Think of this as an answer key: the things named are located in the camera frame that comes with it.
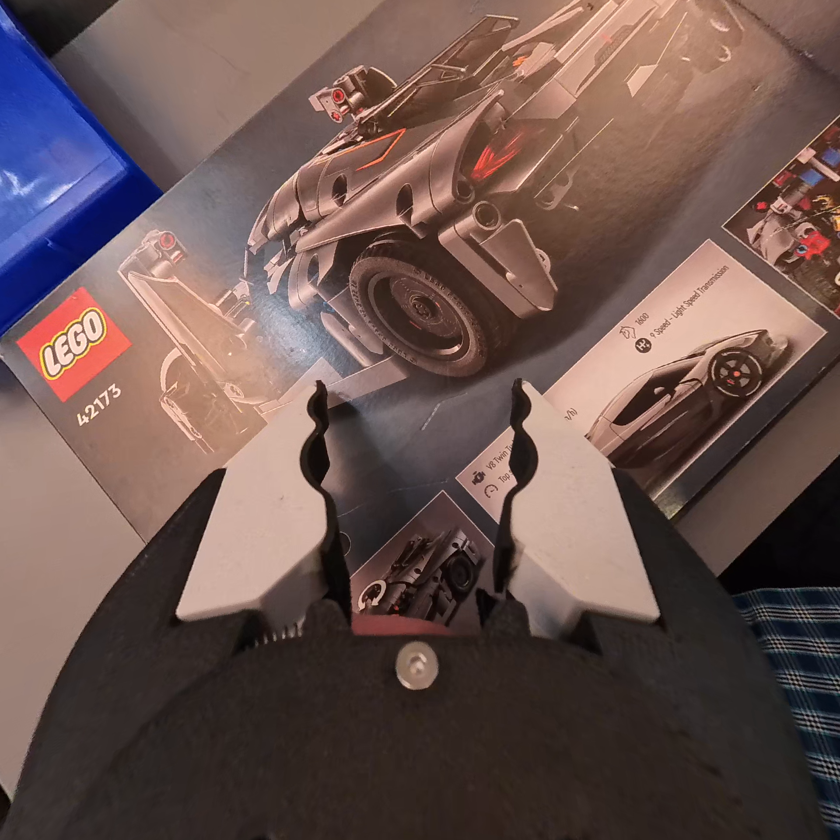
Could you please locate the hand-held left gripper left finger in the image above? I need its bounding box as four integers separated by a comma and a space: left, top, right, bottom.
175, 381, 350, 634

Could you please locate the toy car set box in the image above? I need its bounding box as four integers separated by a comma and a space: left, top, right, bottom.
0, 0, 840, 621

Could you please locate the blue plaid clothing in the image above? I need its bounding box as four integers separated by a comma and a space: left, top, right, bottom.
731, 586, 840, 840

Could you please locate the blue plastic bin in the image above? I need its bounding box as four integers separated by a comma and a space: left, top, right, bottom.
0, 7, 164, 336

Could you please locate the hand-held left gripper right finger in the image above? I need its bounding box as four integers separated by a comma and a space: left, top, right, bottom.
477, 378, 661, 641

